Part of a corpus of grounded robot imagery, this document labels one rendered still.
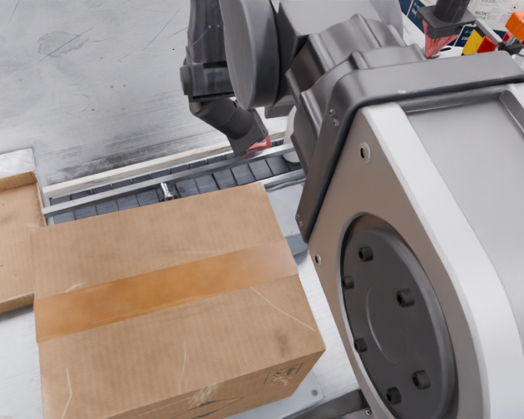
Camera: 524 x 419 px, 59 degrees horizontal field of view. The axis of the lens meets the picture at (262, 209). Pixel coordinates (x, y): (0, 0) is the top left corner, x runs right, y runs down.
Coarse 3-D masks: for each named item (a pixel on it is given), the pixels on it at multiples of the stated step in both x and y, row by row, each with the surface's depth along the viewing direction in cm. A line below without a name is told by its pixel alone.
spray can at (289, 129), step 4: (292, 112) 85; (292, 116) 86; (288, 120) 88; (292, 120) 86; (288, 124) 89; (292, 124) 87; (288, 128) 89; (292, 128) 88; (288, 132) 90; (292, 132) 89; (284, 136) 93; (288, 136) 91; (284, 140) 93; (288, 140) 91; (284, 144) 93; (292, 152) 93; (284, 156) 96; (288, 156) 95; (292, 156) 94; (296, 156) 94; (288, 160) 96; (292, 160) 95; (296, 160) 95
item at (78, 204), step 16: (288, 144) 88; (224, 160) 85; (240, 160) 85; (256, 160) 87; (176, 176) 82; (192, 176) 83; (112, 192) 79; (128, 192) 79; (48, 208) 76; (64, 208) 76; (80, 208) 78
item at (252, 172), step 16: (272, 144) 98; (208, 160) 94; (272, 160) 96; (144, 176) 91; (160, 176) 91; (208, 176) 92; (224, 176) 93; (240, 176) 93; (256, 176) 93; (272, 176) 94; (80, 192) 88; (96, 192) 88; (144, 192) 89; (160, 192) 89; (176, 192) 90; (192, 192) 90; (96, 208) 86; (112, 208) 87; (128, 208) 87
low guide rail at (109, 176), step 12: (276, 132) 96; (216, 144) 92; (228, 144) 93; (168, 156) 90; (180, 156) 90; (192, 156) 91; (204, 156) 93; (120, 168) 87; (132, 168) 88; (144, 168) 88; (156, 168) 90; (72, 180) 85; (84, 180) 85; (96, 180) 86; (108, 180) 87; (48, 192) 83; (60, 192) 85
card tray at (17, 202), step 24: (0, 192) 92; (24, 192) 92; (0, 216) 89; (24, 216) 89; (0, 240) 86; (24, 240) 86; (0, 264) 84; (24, 264) 84; (0, 288) 81; (24, 288) 82; (0, 312) 79
